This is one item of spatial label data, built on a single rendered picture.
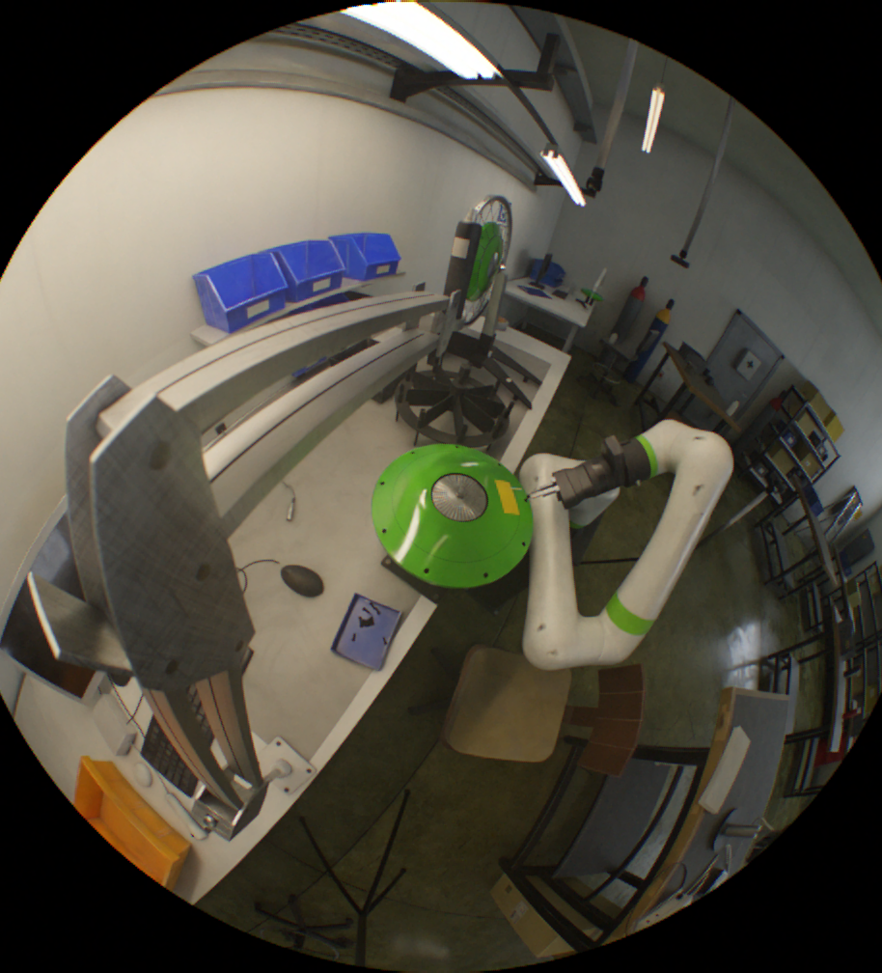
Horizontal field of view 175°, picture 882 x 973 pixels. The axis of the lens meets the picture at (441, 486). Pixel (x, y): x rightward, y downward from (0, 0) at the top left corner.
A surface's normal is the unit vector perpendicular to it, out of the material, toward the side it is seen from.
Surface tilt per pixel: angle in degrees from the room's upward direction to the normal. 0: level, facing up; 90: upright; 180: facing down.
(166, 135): 90
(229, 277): 90
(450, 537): 11
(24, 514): 90
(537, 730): 0
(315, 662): 0
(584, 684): 0
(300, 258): 90
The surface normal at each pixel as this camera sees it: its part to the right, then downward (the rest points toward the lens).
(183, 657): 0.94, 0.35
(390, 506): -0.23, -0.51
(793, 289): -0.50, 0.65
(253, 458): 0.22, -0.70
